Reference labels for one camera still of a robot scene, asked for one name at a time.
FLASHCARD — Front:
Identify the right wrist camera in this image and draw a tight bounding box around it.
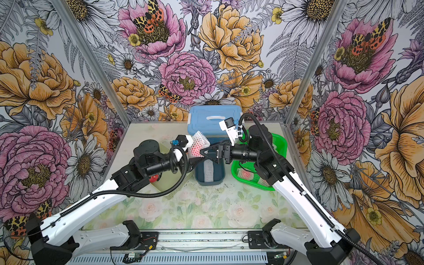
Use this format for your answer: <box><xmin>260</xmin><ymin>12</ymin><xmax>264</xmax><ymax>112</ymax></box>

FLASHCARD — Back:
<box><xmin>219</xmin><ymin>117</ymin><xmax>244</xmax><ymax>146</ymax></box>

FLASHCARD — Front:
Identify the bright green perforated basket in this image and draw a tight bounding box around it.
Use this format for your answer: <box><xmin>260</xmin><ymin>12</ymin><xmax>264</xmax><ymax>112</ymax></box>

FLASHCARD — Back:
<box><xmin>231</xmin><ymin>133</ymin><xmax>288</xmax><ymax>192</ymax></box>

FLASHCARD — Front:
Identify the netted apple in basket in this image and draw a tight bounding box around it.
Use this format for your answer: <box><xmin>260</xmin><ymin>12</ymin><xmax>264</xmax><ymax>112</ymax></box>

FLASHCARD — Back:
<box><xmin>237</xmin><ymin>168</ymin><xmax>254</xmax><ymax>181</ymax></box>
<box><xmin>257</xmin><ymin>178</ymin><xmax>270</xmax><ymax>187</ymax></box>

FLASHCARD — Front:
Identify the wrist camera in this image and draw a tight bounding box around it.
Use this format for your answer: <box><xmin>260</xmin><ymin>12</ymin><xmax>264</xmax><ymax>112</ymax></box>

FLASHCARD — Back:
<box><xmin>171</xmin><ymin>135</ymin><xmax>194</xmax><ymax>150</ymax></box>
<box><xmin>219</xmin><ymin>117</ymin><xmax>244</xmax><ymax>146</ymax></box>

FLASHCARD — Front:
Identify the pale green perforated basket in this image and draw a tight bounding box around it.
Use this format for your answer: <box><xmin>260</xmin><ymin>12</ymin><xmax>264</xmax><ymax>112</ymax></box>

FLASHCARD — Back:
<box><xmin>148</xmin><ymin>171</ymin><xmax>194</xmax><ymax>199</ymax></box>

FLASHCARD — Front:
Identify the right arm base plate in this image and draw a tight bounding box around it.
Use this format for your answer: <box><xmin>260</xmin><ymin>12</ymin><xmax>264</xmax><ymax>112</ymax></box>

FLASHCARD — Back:
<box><xmin>247</xmin><ymin>230</ymin><xmax>289</xmax><ymax>249</ymax></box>

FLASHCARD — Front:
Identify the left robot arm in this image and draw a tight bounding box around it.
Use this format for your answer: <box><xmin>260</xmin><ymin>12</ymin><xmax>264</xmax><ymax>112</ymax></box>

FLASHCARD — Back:
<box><xmin>26</xmin><ymin>135</ymin><xmax>201</xmax><ymax>265</ymax></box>

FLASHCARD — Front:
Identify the blue lidded storage box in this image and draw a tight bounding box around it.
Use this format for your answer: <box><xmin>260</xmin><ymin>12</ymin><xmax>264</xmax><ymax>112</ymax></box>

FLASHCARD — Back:
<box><xmin>187</xmin><ymin>105</ymin><xmax>242</xmax><ymax>138</ymax></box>

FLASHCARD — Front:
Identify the left black cable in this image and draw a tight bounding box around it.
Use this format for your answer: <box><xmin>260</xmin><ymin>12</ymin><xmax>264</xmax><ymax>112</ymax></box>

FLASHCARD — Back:
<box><xmin>3</xmin><ymin>145</ymin><xmax>189</xmax><ymax>259</ymax></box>

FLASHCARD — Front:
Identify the aluminium front rail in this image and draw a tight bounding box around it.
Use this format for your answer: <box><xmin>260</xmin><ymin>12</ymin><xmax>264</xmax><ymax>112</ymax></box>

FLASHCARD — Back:
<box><xmin>69</xmin><ymin>229</ymin><xmax>309</xmax><ymax>265</ymax></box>

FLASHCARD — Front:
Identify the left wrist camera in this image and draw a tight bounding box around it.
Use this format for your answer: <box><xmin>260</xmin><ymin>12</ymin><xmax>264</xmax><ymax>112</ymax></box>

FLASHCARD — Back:
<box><xmin>171</xmin><ymin>135</ymin><xmax>194</xmax><ymax>150</ymax></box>

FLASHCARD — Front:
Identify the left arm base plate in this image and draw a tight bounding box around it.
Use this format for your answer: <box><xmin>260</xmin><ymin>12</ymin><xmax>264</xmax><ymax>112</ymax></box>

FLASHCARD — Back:
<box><xmin>110</xmin><ymin>231</ymin><xmax>159</xmax><ymax>251</ymax></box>

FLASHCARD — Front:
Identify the dark teal plastic tray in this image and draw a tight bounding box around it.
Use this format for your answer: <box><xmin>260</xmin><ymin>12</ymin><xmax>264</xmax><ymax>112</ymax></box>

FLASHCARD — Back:
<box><xmin>194</xmin><ymin>160</ymin><xmax>225</xmax><ymax>186</ymax></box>

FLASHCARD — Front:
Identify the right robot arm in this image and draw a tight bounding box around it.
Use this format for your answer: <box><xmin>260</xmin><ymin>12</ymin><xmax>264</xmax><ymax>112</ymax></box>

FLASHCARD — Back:
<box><xmin>200</xmin><ymin>124</ymin><xmax>360</xmax><ymax>265</ymax></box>

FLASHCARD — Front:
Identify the right black cable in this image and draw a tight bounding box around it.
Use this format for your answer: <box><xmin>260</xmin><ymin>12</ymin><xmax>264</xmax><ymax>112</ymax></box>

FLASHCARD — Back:
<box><xmin>238</xmin><ymin>113</ymin><xmax>385</xmax><ymax>265</ymax></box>

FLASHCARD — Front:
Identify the black cable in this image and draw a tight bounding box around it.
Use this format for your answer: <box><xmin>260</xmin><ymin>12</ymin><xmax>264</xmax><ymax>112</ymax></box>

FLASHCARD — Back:
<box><xmin>238</xmin><ymin>113</ymin><xmax>385</xmax><ymax>265</ymax></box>
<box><xmin>3</xmin><ymin>145</ymin><xmax>189</xmax><ymax>259</ymax></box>

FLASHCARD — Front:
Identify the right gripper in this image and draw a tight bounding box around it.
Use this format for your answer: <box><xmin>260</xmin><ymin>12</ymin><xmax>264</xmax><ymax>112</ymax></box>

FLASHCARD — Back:
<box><xmin>201</xmin><ymin>140</ymin><xmax>261</xmax><ymax>165</ymax></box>

